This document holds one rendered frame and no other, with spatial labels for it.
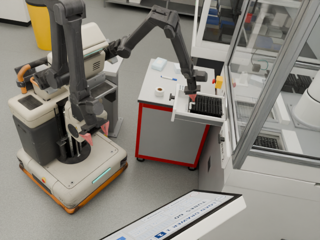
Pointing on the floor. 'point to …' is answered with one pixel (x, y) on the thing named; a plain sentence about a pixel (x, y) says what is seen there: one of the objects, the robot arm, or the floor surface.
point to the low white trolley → (144, 150)
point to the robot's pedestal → (115, 126)
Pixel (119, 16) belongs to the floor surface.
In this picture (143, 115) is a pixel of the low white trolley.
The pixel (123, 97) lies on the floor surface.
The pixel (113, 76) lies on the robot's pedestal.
